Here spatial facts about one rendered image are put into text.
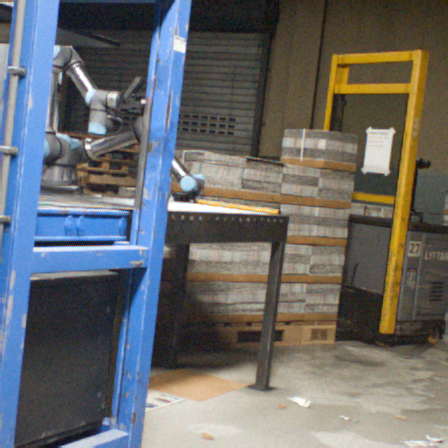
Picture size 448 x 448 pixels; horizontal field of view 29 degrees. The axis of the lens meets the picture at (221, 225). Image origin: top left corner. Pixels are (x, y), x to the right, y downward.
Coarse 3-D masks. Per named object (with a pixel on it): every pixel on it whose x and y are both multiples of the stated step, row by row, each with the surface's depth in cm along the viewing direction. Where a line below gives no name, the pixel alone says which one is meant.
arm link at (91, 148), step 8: (128, 128) 453; (104, 136) 456; (112, 136) 454; (120, 136) 453; (128, 136) 452; (136, 136) 449; (80, 144) 457; (88, 144) 457; (96, 144) 456; (104, 144) 455; (112, 144) 455; (120, 144) 454; (88, 152) 457; (96, 152) 458; (80, 160) 458; (88, 160) 461
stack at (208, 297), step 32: (128, 192) 465; (192, 256) 462; (224, 256) 476; (256, 256) 490; (288, 256) 507; (160, 288) 452; (192, 288) 465; (224, 288) 479; (256, 288) 494; (288, 288) 509; (288, 320) 515
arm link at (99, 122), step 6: (90, 108) 378; (90, 114) 377; (96, 114) 375; (102, 114) 376; (90, 120) 377; (96, 120) 375; (102, 120) 376; (108, 120) 380; (90, 126) 376; (96, 126) 375; (102, 126) 376; (108, 126) 381; (90, 132) 377; (96, 132) 376; (102, 132) 377
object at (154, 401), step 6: (150, 396) 360; (156, 396) 361; (162, 396) 362; (168, 396) 363; (150, 402) 350; (156, 402) 351; (162, 402) 352; (168, 402) 353; (174, 402) 355; (150, 408) 341; (156, 408) 343
